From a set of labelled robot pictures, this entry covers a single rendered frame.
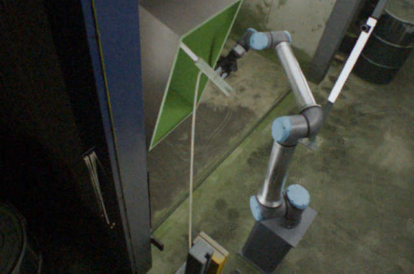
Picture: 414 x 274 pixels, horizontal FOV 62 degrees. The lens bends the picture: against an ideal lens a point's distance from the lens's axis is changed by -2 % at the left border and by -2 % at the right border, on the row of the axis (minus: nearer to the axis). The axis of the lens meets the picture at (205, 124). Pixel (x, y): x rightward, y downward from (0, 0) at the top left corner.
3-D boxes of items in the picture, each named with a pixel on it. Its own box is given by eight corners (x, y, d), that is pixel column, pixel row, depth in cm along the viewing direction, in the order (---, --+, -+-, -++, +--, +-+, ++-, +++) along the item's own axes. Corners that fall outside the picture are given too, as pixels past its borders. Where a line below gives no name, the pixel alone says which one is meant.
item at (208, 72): (219, 81, 228) (235, 92, 209) (215, 86, 228) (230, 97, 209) (167, 29, 202) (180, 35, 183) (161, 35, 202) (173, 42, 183)
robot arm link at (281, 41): (335, 127, 166) (288, 25, 199) (311, 130, 163) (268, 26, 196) (325, 139, 176) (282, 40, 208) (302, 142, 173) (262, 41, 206)
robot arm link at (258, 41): (272, 31, 192) (262, 31, 203) (252, 32, 189) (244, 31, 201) (272, 49, 195) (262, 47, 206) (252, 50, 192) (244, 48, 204)
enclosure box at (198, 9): (116, 122, 276) (129, -3, 178) (166, 83, 309) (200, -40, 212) (148, 151, 270) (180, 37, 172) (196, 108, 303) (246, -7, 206)
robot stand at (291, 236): (290, 249, 278) (317, 212, 229) (270, 279, 261) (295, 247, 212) (258, 225, 288) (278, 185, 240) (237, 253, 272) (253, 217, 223)
